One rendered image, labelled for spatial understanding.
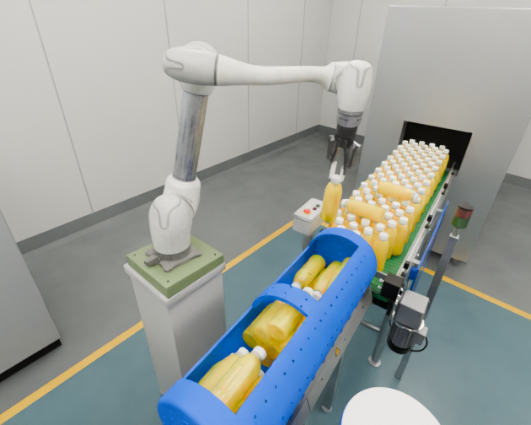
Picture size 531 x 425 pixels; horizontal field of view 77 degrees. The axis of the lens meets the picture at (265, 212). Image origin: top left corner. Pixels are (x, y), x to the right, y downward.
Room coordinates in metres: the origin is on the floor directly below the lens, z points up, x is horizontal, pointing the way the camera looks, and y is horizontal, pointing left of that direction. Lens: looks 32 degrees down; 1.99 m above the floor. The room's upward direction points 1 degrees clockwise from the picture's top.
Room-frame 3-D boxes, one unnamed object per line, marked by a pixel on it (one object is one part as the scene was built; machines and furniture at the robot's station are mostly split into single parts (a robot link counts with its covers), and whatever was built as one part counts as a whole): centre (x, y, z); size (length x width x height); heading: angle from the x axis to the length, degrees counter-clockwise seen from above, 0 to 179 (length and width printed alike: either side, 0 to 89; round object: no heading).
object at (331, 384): (1.04, -0.39, 0.31); 0.06 x 0.06 x 0.63; 56
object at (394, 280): (1.06, -0.56, 0.95); 0.10 x 0.07 x 0.10; 56
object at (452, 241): (1.26, -0.88, 0.55); 0.04 x 0.04 x 1.10; 56
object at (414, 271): (1.53, -0.92, 0.70); 0.80 x 0.05 x 0.50; 146
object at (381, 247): (1.24, -0.55, 1.00); 0.07 x 0.07 x 0.19
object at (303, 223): (1.47, -0.24, 1.05); 0.20 x 0.10 x 0.10; 146
